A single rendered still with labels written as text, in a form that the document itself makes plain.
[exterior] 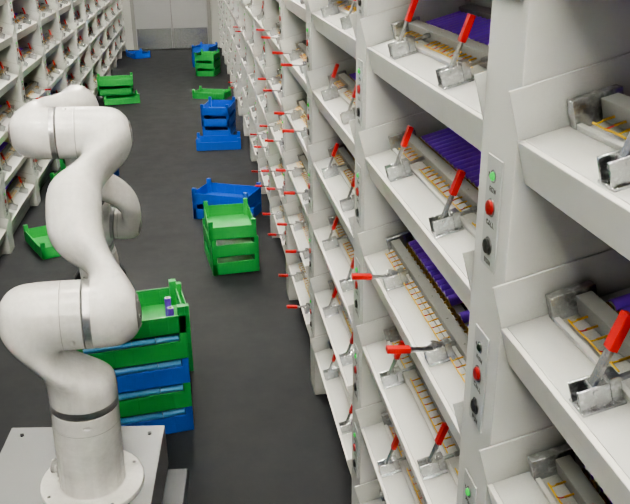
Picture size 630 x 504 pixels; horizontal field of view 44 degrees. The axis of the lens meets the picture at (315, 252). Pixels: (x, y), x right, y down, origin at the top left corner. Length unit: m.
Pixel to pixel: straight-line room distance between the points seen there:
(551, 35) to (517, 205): 0.16
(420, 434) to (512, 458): 0.44
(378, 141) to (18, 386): 1.65
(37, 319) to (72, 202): 0.23
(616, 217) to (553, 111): 0.19
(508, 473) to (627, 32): 0.49
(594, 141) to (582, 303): 0.17
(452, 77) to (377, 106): 0.45
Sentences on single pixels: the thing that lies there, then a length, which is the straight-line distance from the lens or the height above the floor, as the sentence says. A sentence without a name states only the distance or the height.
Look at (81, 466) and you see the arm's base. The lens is 1.51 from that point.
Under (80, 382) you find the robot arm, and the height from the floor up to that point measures 0.63.
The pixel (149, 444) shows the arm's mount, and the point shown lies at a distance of 1.69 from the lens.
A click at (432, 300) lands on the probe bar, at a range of 1.28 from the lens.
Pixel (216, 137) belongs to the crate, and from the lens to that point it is 5.58.
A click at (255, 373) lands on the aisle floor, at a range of 2.63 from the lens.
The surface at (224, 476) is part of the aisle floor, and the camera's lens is 2.20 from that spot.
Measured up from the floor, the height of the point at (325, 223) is 0.57.
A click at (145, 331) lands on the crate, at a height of 0.34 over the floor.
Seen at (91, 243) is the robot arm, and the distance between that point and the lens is 1.41.
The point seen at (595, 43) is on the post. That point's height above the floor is 1.24.
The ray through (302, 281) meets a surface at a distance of 2.89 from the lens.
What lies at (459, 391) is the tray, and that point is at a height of 0.76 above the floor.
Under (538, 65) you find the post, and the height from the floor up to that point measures 1.22.
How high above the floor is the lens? 1.34
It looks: 22 degrees down
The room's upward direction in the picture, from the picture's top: 1 degrees counter-clockwise
